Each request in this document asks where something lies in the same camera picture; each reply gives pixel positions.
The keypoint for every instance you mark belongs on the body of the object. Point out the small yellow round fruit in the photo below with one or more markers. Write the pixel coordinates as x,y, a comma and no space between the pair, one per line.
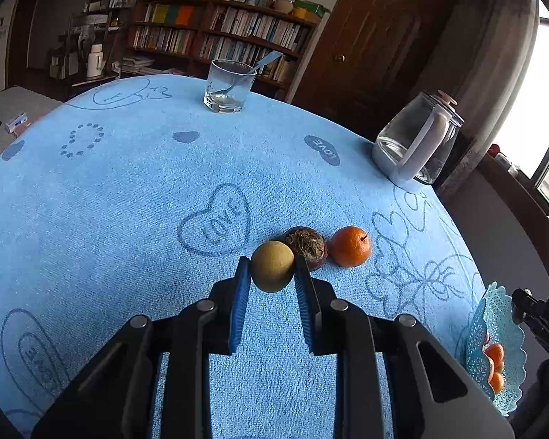
270,263

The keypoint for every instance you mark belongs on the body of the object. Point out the rows of shelved books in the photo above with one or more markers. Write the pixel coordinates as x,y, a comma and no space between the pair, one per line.
256,27

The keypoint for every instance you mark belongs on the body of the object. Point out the yellow teapot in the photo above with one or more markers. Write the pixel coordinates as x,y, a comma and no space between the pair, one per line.
283,5

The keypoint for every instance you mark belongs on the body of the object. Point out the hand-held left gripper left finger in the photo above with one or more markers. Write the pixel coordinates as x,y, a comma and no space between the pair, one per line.
240,302

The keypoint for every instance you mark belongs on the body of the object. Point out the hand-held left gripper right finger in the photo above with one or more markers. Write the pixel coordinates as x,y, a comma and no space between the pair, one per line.
305,311

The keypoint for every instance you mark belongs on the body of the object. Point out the small white carton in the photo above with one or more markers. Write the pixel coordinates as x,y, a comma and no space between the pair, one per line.
17,121

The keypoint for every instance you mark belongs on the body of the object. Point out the white thermos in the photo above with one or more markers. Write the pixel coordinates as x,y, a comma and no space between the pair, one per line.
94,60

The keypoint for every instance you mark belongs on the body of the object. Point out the brown wooden door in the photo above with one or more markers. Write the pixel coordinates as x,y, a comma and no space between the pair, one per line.
375,45

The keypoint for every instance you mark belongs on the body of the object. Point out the wooden bookshelf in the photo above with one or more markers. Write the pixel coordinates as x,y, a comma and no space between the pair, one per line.
199,39

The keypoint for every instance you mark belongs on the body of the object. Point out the clear drinking glass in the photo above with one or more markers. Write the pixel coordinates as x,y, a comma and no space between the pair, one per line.
228,91

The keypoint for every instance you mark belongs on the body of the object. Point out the beige curtain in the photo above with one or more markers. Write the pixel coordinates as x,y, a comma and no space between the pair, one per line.
489,77

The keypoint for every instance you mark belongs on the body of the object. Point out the light blue spoon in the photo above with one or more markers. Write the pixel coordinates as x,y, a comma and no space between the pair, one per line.
270,59

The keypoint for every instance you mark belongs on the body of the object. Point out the grey foam floor mat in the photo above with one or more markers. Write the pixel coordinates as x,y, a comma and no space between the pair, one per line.
23,100

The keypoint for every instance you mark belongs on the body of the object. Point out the dark passion fruit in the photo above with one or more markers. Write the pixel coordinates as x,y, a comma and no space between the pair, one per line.
306,242

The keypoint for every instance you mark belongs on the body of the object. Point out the white box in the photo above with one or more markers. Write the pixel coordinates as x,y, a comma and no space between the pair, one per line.
504,159

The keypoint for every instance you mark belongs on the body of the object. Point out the light blue lattice basket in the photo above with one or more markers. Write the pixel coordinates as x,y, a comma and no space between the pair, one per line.
508,329

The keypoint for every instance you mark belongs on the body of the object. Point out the window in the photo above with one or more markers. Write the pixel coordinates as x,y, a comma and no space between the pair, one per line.
544,123

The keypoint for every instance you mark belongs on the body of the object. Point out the metal storage rack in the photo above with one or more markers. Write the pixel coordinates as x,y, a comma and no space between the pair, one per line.
73,32

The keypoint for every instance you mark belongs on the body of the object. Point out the small red object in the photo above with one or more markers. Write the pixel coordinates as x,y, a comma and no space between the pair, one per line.
494,149

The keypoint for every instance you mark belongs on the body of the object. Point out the yellow box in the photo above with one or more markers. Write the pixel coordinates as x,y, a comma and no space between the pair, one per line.
300,11

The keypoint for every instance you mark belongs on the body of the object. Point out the dark grey cloth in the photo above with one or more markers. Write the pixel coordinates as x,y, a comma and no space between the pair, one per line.
544,402

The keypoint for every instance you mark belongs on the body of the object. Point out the wooden window sill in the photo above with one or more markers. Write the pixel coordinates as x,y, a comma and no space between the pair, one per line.
521,219

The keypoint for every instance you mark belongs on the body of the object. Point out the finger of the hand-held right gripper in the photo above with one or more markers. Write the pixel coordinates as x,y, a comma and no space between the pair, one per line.
524,304

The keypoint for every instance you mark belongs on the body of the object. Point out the green box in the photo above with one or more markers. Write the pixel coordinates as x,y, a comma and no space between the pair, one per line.
313,8

